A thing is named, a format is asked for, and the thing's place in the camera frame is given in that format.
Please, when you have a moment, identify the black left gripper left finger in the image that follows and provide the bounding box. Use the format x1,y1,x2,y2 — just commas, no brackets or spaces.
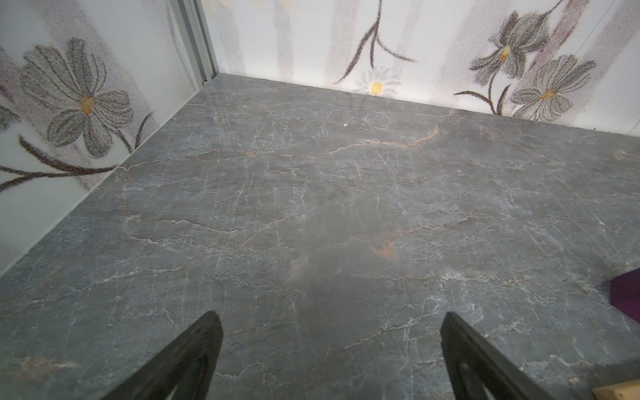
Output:
105,311,223,399

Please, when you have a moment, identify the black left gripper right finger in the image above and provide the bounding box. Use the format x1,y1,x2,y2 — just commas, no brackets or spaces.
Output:
440,312,551,400

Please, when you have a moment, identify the tan long block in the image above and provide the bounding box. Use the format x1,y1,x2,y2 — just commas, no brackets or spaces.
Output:
593,379,640,400

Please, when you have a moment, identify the purple cube block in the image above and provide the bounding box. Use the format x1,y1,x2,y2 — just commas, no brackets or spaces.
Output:
609,268,640,323

